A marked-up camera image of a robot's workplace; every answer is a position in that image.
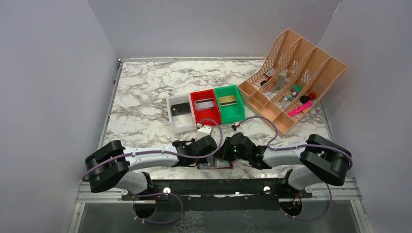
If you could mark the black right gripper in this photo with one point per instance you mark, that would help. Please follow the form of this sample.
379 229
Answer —
226 149

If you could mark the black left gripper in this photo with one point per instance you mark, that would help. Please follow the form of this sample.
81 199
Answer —
210 157

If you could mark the red leather card holder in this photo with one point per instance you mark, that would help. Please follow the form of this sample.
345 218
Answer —
215 163

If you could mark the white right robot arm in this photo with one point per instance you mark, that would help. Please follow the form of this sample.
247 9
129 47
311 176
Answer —
320 159

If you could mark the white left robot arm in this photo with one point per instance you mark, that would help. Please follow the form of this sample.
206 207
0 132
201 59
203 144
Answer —
113 165

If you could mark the silver card in red bin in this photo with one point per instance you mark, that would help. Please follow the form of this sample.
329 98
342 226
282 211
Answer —
205 104

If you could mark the gold card in green bin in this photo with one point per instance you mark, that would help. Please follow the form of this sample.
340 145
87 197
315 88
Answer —
227 100

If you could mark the red plastic bin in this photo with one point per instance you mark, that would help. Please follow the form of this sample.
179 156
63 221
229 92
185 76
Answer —
213 114

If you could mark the white plastic bin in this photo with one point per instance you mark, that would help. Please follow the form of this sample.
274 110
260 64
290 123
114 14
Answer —
181 123

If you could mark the green plastic bin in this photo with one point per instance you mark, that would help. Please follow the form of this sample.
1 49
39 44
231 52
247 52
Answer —
232 113

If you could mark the grey box in organizer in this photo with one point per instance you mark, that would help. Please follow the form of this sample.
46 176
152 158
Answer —
281 79

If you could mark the red black round item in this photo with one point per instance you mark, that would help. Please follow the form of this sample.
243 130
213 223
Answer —
306 98

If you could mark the pink highlighter marker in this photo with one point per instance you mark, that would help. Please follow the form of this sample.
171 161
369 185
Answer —
300 108

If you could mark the green capped tube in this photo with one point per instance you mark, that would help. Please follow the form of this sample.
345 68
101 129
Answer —
295 90

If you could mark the beige desk organizer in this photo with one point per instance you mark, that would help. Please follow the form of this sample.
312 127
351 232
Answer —
309 66

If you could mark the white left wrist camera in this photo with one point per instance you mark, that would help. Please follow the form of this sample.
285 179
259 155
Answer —
203 131

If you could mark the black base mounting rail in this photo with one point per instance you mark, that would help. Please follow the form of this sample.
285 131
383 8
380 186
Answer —
214 195

